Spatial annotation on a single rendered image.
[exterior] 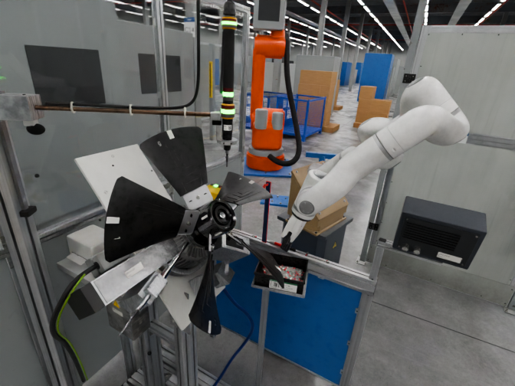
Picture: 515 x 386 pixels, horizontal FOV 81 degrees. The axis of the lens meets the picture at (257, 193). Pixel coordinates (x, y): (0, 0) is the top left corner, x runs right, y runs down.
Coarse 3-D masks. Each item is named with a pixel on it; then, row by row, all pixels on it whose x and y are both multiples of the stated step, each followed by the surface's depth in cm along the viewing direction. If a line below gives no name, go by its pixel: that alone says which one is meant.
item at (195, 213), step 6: (186, 210) 93; (192, 210) 95; (186, 216) 94; (192, 216) 96; (186, 222) 96; (192, 222) 97; (180, 228) 95; (186, 228) 97; (192, 228) 99; (180, 234) 96
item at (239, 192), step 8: (232, 176) 130; (240, 176) 131; (224, 184) 125; (232, 184) 125; (240, 184) 126; (248, 184) 128; (256, 184) 130; (224, 192) 119; (232, 192) 119; (240, 192) 119; (248, 192) 121; (256, 192) 124; (264, 192) 127; (224, 200) 114; (232, 200) 114; (240, 200) 114; (248, 200) 116; (256, 200) 119
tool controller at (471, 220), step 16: (416, 208) 109; (432, 208) 109; (448, 208) 108; (400, 224) 112; (416, 224) 108; (432, 224) 105; (448, 224) 103; (464, 224) 101; (480, 224) 101; (400, 240) 115; (416, 240) 112; (432, 240) 109; (448, 240) 106; (464, 240) 103; (480, 240) 100; (432, 256) 112; (448, 256) 109; (464, 256) 106
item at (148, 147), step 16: (176, 128) 106; (192, 128) 109; (144, 144) 102; (176, 144) 105; (192, 144) 106; (160, 160) 103; (176, 160) 104; (192, 160) 105; (176, 176) 103; (192, 176) 104
